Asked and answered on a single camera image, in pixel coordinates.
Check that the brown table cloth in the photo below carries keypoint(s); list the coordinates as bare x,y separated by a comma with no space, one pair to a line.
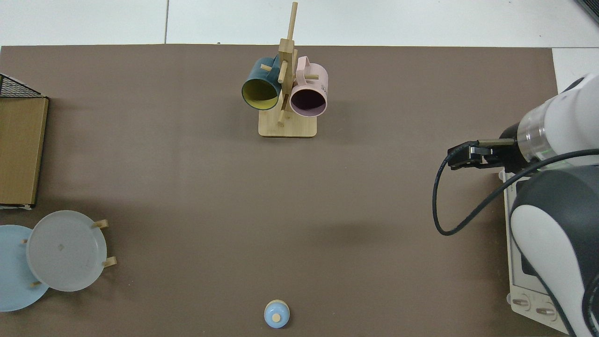
187,187

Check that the dark blue cup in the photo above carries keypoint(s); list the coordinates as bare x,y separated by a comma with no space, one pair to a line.
259,75

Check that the light blue plate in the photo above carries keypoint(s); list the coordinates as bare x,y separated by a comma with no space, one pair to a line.
14,281

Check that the wooden plate rack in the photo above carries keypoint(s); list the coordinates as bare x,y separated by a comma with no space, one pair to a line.
110,262

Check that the pale toaster oven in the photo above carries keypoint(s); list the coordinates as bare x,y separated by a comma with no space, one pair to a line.
526,303

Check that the pink cup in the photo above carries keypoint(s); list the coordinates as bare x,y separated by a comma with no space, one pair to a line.
313,84

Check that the black flat panel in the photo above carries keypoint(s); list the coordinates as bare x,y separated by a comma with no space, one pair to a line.
590,8

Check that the grey plate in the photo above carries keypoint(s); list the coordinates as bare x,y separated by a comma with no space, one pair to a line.
65,252

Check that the small blue round thing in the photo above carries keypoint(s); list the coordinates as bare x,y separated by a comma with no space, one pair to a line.
276,313

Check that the wooden cup stand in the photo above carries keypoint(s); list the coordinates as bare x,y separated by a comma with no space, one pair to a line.
288,126

